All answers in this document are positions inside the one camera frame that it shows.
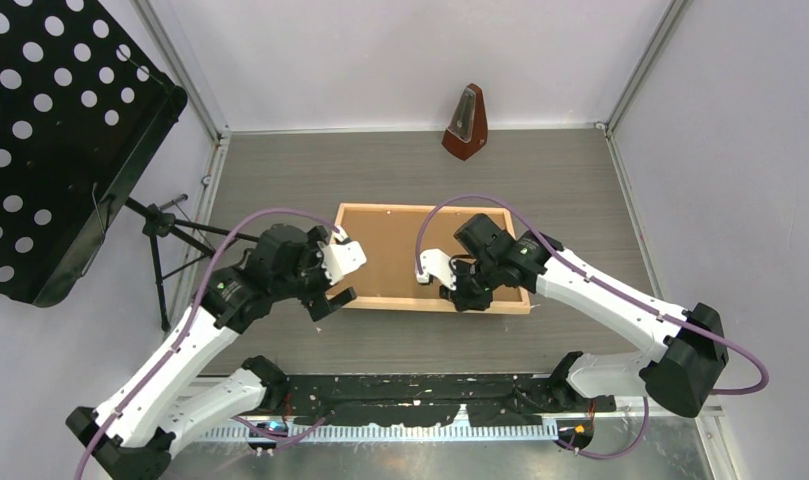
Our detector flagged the black perforated music stand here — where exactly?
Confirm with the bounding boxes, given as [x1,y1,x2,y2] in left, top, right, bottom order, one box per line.
[0,1,188,308]

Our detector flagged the black tripod stand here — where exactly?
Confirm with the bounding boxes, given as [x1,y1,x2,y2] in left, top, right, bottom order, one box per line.
[124,198,229,333]

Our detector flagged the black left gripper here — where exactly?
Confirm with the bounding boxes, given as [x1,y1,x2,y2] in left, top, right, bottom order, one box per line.
[274,228,356,319]

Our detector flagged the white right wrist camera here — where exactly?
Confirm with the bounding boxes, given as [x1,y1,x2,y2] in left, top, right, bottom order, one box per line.
[415,248,456,291]

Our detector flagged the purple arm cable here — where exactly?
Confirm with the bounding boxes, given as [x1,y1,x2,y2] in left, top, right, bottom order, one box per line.
[72,207,349,480]
[413,193,771,462]

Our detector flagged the aluminium rail front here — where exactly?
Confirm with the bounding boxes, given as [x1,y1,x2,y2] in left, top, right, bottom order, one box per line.
[120,376,725,444]

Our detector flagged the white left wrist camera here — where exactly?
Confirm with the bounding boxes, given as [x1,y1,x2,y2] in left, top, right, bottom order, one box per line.
[319,226,367,286]

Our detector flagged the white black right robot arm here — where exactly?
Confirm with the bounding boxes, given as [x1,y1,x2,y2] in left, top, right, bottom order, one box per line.
[439,214,729,418]

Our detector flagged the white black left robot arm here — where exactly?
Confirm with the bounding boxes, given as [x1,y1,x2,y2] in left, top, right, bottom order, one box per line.
[66,224,367,479]

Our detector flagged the brown cardboard backing board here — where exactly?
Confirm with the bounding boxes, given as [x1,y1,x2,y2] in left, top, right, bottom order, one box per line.
[334,210,518,303]

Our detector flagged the brown wooden metronome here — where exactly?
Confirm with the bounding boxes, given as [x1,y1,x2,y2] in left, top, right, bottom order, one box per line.
[441,83,488,161]

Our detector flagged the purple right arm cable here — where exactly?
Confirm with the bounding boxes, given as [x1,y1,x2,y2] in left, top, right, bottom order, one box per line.
[413,193,771,462]

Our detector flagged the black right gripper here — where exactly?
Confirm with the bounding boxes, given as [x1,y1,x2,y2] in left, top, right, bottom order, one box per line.
[440,254,503,311]

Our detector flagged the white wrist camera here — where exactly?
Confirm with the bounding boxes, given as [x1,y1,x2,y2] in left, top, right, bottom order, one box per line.
[319,226,367,286]
[415,248,456,291]

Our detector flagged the light wooden picture frame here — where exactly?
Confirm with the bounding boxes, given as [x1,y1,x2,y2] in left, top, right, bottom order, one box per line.
[327,202,532,316]

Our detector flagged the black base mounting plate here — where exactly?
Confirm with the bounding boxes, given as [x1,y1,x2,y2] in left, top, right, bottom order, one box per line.
[249,373,616,427]

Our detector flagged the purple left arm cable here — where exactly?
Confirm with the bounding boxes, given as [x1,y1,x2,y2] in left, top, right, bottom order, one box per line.
[72,207,349,480]

